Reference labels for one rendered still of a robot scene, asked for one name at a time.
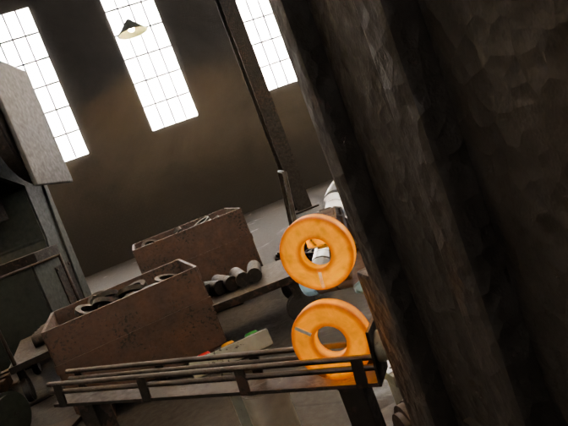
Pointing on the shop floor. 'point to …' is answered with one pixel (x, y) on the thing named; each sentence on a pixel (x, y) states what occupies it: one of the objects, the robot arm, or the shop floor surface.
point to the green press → (30, 216)
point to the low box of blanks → (135, 324)
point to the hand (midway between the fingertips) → (314, 243)
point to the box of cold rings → (202, 245)
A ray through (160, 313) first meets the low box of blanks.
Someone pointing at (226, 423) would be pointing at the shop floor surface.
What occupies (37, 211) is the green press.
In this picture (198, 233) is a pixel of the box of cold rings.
